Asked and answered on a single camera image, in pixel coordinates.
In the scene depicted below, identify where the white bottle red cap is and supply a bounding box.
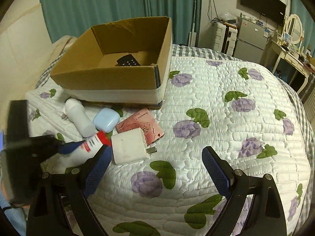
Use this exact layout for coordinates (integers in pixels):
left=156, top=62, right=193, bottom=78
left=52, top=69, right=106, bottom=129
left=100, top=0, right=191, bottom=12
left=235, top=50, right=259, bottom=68
left=58, top=131, right=112, bottom=169

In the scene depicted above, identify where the white cylindrical plug device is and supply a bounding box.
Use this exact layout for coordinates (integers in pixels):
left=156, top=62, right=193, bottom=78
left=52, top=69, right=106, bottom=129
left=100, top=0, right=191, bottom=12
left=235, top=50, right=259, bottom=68
left=63, top=98, right=96, bottom=137

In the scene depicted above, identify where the light blue earbuds case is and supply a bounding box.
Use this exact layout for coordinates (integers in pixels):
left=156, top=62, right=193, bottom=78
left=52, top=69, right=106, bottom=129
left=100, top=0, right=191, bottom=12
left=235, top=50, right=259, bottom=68
left=93, top=108, right=120, bottom=133

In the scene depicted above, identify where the white square power adapter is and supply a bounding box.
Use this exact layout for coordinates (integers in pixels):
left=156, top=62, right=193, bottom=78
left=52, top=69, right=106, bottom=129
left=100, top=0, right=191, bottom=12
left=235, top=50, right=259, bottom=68
left=111, top=128, right=157, bottom=165

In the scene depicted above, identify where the pink patterned card case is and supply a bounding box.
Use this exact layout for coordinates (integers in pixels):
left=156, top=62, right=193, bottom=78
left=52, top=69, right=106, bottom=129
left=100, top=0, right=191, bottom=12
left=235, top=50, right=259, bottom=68
left=115, top=108, right=164, bottom=146

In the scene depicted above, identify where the black remote control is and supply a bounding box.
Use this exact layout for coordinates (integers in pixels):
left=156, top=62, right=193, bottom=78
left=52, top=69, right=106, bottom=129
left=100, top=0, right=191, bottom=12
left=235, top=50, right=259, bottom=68
left=117, top=54, right=140, bottom=67

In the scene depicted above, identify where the cream pillow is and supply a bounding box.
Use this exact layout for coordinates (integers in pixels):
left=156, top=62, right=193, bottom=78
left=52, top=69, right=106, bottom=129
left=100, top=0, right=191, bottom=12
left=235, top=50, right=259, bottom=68
left=48, top=35, right=77, bottom=64

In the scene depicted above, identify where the brown cardboard box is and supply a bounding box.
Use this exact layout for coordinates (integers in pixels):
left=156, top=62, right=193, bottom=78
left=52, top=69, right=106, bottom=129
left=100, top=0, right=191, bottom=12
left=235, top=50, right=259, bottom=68
left=50, top=17, right=172, bottom=109

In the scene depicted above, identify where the white floral quilt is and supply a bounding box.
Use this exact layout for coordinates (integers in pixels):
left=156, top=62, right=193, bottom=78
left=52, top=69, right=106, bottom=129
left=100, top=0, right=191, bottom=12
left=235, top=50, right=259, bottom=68
left=27, top=56, right=311, bottom=235

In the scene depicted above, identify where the white dressing table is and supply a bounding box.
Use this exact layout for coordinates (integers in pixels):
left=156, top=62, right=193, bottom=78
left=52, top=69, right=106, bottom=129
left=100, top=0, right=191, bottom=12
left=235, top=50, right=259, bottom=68
left=271, top=40, right=312, bottom=94

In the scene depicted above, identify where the silver mini fridge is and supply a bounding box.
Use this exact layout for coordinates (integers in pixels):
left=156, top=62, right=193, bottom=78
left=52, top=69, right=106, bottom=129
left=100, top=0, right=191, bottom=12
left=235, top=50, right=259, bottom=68
left=233, top=19, right=268, bottom=63

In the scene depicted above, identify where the white hard suitcase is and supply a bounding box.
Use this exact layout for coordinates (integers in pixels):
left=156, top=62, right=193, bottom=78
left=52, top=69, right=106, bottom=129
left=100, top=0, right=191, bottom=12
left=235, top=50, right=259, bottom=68
left=211, top=22, right=238, bottom=56

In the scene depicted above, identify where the white oval vanity mirror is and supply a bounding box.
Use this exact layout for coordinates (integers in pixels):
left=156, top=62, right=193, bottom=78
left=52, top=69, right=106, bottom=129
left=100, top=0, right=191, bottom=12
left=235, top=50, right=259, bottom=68
left=284, top=14, right=304, bottom=45

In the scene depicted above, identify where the teal right window curtain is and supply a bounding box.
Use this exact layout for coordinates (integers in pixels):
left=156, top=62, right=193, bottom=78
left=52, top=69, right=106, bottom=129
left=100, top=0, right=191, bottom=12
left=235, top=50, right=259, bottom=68
left=291, top=0, right=315, bottom=56

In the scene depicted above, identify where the black wall television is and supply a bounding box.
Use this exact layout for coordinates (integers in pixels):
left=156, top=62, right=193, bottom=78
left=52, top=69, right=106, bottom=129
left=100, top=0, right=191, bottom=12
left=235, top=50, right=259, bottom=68
left=240, top=0, right=286, bottom=26

